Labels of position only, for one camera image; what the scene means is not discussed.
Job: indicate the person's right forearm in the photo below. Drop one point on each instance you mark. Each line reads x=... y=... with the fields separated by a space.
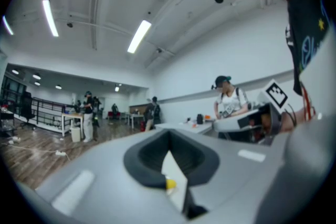
x=296 y=120

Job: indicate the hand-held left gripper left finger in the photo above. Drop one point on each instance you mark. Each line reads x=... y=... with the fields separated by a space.
x=105 y=191

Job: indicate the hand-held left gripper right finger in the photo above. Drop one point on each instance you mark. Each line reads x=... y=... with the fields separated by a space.
x=236 y=178

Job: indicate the small yellow object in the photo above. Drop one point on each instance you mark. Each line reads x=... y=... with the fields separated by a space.
x=171 y=184

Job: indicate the black jug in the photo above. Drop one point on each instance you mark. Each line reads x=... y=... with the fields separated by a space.
x=200 y=119

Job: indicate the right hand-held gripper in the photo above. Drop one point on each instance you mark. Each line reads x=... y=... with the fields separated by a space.
x=275 y=97

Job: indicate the black printed t-shirt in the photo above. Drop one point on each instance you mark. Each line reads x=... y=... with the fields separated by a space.
x=309 y=21

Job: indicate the white waste bin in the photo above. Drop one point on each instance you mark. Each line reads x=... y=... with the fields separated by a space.
x=75 y=134

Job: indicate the long white table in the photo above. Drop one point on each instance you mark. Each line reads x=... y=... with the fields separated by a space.
x=189 y=127

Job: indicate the wooden top table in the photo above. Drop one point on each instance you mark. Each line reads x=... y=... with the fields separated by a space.
x=72 y=116

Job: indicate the long ceiling light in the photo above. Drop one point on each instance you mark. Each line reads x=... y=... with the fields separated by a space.
x=50 y=17
x=139 y=36
x=8 y=25

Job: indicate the black metal railing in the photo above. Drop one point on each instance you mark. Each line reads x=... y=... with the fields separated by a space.
x=47 y=112

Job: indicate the white power strip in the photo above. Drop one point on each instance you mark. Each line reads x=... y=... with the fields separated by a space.
x=60 y=153

